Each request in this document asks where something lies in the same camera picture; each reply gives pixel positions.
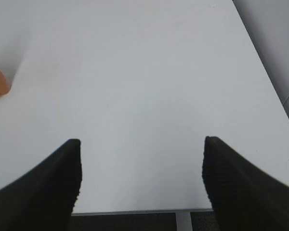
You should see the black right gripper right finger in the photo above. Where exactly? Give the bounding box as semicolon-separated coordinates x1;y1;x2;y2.
202;136;289;231

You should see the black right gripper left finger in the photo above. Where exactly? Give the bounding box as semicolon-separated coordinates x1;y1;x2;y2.
0;139;82;231

